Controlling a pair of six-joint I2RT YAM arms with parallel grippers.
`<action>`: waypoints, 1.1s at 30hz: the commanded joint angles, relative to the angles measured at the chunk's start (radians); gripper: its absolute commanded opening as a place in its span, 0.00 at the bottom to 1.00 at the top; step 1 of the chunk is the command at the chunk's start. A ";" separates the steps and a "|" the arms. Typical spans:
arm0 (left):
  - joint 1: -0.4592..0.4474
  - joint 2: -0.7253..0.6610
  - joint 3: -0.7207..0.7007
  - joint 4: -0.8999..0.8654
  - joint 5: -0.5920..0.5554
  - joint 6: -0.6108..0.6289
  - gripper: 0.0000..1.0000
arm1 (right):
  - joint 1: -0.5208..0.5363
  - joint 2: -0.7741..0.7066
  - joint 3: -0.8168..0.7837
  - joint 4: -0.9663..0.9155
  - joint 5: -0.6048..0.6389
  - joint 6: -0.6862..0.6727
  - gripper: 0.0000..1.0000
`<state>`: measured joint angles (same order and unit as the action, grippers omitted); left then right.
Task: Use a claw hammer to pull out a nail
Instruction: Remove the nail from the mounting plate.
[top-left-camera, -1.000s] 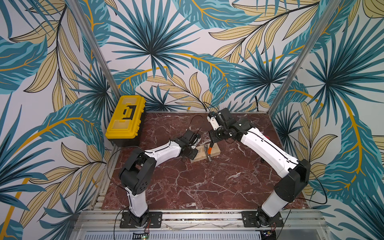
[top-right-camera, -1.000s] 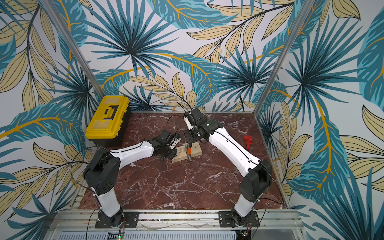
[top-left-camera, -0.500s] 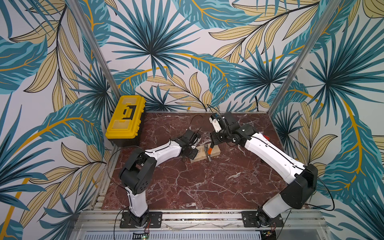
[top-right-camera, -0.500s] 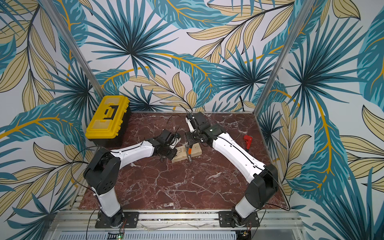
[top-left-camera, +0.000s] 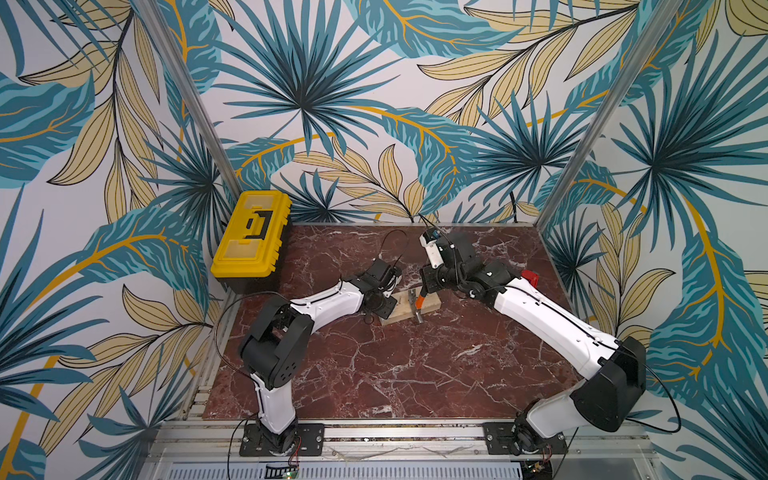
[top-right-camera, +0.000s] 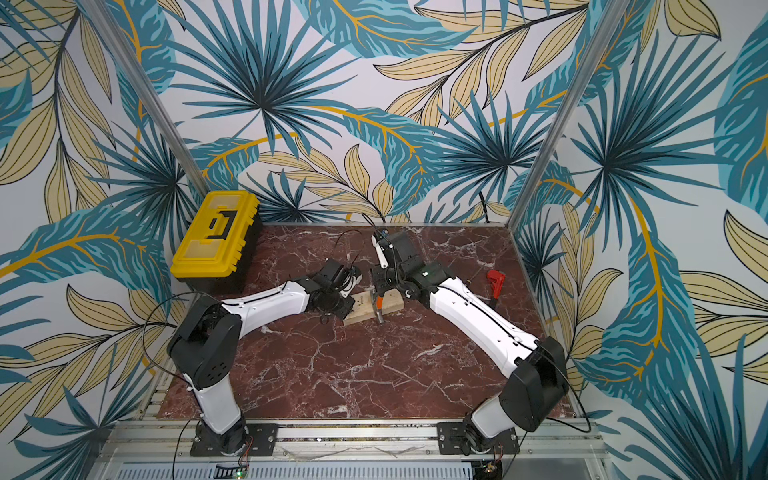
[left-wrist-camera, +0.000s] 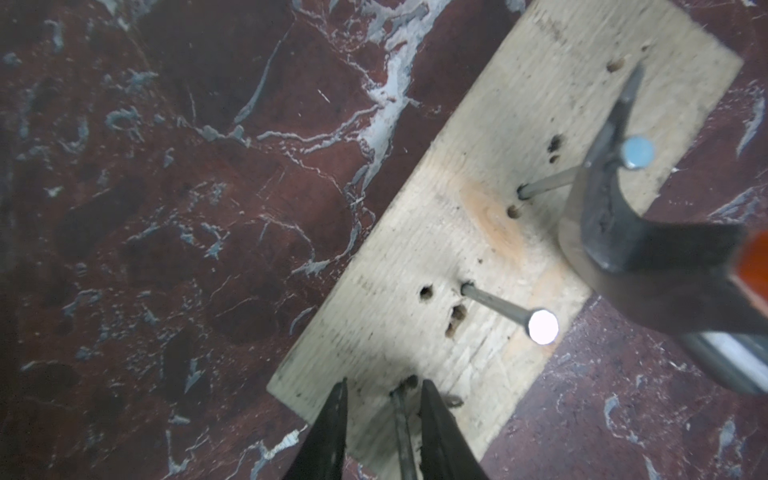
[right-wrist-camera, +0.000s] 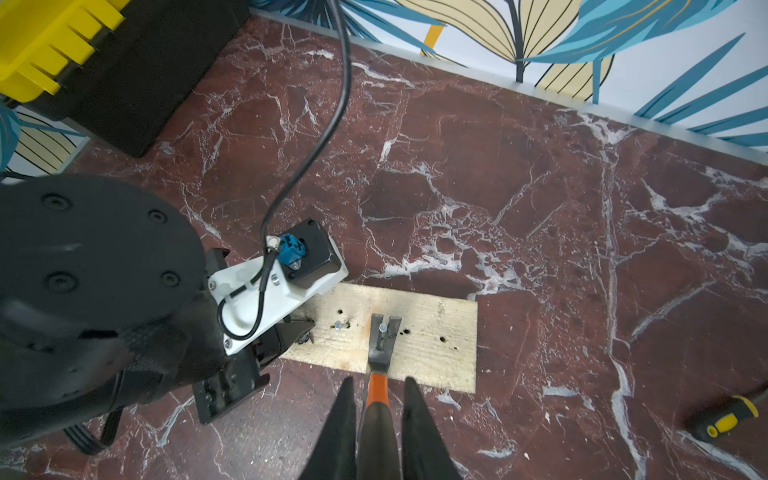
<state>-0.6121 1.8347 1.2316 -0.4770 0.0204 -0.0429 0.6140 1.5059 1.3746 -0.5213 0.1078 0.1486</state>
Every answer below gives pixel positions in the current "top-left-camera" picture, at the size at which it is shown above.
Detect right aluminium corner post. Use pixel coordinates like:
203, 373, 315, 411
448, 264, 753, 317
535, 0, 682, 233

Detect left aluminium corner post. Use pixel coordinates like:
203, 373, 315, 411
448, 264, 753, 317
134, 0, 242, 198

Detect yellow black toolbox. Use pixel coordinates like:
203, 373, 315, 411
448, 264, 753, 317
211, 190, 292, 295

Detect aluminium corner post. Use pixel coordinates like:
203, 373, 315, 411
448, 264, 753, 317
134, 0, 242, 198
535, 0, 682, 233

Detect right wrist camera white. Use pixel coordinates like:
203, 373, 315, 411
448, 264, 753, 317
419, 229, 444, 270

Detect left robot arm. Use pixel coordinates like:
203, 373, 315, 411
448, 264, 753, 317
238, 259, 402, 454

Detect wooden block with nails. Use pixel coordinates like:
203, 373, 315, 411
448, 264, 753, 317
379, 288, 442, 326

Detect aluminium front rail frame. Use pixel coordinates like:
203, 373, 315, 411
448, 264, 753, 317
139, 419, 665, 479

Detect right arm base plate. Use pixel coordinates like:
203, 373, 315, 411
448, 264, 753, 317
481, 422, 567, 457

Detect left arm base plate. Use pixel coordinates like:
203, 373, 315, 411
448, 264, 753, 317
239, 422, 325, 457

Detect claw hammer orange black handle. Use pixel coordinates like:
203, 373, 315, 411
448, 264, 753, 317
408, 288, 425, 324

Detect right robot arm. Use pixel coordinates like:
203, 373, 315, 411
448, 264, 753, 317
420, 227, 646, 455

